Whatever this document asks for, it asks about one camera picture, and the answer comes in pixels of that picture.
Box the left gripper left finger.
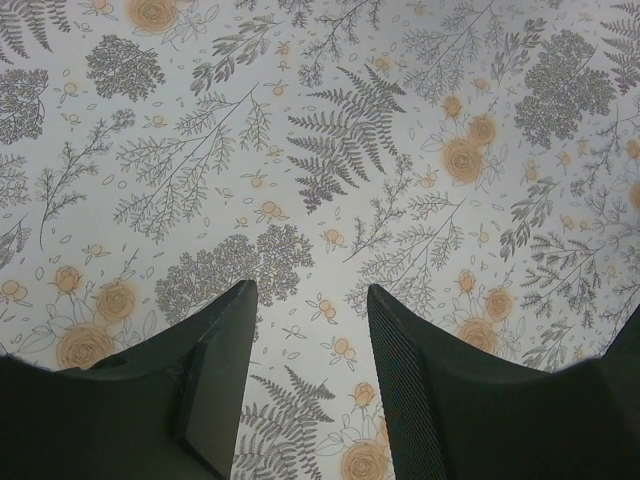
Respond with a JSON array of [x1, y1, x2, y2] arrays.
[[1, 280, 258, 479]]

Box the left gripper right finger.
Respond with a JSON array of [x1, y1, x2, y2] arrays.
[[367, 285, 639, 479]]

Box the floral table cloth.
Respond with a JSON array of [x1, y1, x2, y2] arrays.
[[1, 1, 639, 479]]

